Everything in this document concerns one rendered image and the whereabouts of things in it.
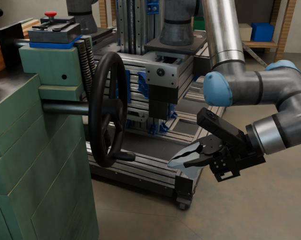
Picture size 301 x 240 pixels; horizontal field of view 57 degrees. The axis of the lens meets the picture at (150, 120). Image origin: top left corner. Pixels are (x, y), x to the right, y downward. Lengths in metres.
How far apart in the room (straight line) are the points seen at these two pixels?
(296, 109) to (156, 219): 1.04
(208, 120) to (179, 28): 0.69
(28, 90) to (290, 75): 0.58
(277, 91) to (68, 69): 0.47
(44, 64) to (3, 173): 0.26
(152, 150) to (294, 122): 1.06
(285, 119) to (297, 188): 1.26
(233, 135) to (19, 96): 0.47
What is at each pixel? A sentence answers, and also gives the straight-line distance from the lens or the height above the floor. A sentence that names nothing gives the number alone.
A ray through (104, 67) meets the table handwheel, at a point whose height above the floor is 0.94.
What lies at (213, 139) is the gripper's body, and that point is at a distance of 0.64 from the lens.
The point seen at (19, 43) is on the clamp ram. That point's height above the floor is 0.96.
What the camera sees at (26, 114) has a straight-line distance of 0.70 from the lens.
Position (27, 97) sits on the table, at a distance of 0.70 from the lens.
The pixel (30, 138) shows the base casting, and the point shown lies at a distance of 0.72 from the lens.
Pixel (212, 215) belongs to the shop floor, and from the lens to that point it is 1.53.
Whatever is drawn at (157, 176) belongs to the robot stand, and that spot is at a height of 0.19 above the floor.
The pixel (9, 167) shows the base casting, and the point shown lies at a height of 0.76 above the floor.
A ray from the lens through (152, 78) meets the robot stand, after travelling 1.15.
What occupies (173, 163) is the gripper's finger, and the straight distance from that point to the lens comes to 0.65.
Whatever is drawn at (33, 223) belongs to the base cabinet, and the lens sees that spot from 0.80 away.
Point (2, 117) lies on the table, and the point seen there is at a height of 0.87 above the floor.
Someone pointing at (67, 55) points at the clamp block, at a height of 0.95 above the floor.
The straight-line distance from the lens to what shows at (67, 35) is 0.69.
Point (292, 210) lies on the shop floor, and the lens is 1.70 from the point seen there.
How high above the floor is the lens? 1.15
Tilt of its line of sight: 31 degrees down
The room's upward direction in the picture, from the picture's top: straight up
